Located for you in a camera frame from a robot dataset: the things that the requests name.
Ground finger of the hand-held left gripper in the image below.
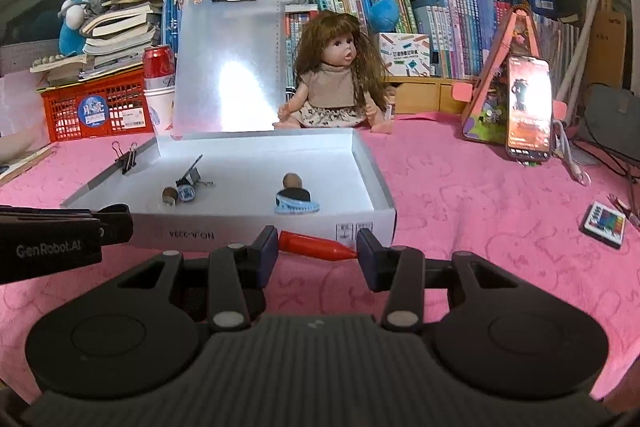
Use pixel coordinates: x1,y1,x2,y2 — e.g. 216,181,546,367
90,203,135,244

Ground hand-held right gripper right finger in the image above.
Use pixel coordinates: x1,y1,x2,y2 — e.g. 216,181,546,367
356,228,519,333

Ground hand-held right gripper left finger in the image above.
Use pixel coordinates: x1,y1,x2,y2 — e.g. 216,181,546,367
117,225,279,333

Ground blue hair clip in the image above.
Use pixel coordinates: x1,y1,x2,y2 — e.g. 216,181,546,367
274,189,321,216

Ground wooden knob stamp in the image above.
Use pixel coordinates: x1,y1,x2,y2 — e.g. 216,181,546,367
281,172,312,202

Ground small black binder clip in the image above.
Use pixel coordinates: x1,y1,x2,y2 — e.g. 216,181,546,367
175,154,216,188

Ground white cardboard box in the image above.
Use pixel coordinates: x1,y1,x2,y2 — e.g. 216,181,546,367
60,128,399,254

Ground red basket with round label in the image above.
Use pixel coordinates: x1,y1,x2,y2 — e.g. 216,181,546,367
40,69,154,143

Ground white paper cup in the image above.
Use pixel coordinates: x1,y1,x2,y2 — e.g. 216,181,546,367
144,88,176,136

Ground pink rabbit-print blanket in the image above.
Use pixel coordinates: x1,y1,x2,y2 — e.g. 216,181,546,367
0,109,640,404

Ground translucent plastic sheet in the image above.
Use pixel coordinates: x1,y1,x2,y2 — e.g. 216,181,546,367
0,74,51,140

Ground red drink can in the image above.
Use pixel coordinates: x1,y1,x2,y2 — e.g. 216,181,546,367
142,45,177,90

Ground wooden drawer organizer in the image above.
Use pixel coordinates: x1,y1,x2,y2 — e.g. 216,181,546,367
387,77,481,116

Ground brown-haired baby doll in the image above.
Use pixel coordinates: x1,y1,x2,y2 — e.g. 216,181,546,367
272,10,397,136

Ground translucent plastic clipboard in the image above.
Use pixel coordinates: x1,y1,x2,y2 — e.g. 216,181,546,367
172,0,287,140

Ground stack of worn books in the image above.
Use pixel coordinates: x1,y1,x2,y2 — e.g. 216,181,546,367
30,0,169,83

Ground blue white plush with ears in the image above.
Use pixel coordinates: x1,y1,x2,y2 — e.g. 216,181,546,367
57,0,101,57

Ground pink triangular phone stand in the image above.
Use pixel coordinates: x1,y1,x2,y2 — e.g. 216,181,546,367
452,7,569,144

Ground white printed carton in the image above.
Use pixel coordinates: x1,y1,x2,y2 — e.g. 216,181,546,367
378,32,432,78

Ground smartphone with lit screen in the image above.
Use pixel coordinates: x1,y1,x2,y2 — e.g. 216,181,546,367
506,55,554,163

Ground remote control with coloured buttons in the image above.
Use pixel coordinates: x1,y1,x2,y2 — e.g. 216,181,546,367
582,202,627,250

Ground row of colourful books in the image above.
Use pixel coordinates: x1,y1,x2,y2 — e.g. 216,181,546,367
162,0,517,80

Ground small dark pink tool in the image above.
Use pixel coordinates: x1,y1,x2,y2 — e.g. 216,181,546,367
606,193,640,229

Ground dark grey bag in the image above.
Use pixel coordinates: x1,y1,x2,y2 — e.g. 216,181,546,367
575,84,640,164

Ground white plastic pipes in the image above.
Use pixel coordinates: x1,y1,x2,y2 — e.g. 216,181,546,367
555,0,609,100

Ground wooden bead string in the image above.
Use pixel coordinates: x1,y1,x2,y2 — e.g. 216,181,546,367
30,54,66,73

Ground white charging cable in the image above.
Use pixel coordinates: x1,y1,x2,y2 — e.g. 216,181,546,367
552,119,591,187

